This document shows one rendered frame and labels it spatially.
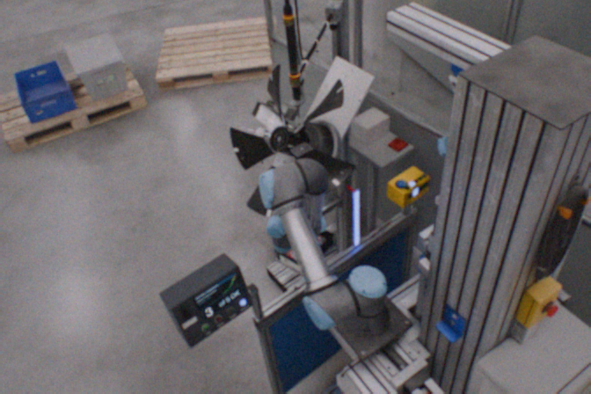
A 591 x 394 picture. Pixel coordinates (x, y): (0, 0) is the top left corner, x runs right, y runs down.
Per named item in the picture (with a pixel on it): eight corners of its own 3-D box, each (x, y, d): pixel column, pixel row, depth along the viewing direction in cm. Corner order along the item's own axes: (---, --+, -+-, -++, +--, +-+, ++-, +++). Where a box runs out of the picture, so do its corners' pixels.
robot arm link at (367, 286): (392, 307, 169) (394, 283, 160) (356, 324, 166) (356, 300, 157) (374, 280, 178) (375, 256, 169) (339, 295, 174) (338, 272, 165)
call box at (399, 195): (411, 182, 235) (412, 164, 228) (428, 193, 229) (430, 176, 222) (386, 199, 229) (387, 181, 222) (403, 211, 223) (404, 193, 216)
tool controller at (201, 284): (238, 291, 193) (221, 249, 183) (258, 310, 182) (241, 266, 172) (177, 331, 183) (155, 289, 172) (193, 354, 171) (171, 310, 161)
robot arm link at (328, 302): (364, 316, 160) (298, 156, 168) (321, 335, 156) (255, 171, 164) (353, 314, 171) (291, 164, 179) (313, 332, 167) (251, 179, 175)
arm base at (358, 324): (398, 321, 176) (399, 304, 170) (364, 345, 171) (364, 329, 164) (370, 291, 186) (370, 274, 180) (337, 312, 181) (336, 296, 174)
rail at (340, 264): (410, 215, 245) (411, 204, 240) (416, 221, 243) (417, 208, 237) (254, 326, 209) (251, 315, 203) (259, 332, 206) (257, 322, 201)
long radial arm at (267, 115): (310, 133, 252) (295, 128, 243) (303, 147, 254) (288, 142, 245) (276, 108, 270) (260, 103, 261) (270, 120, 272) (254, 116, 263)
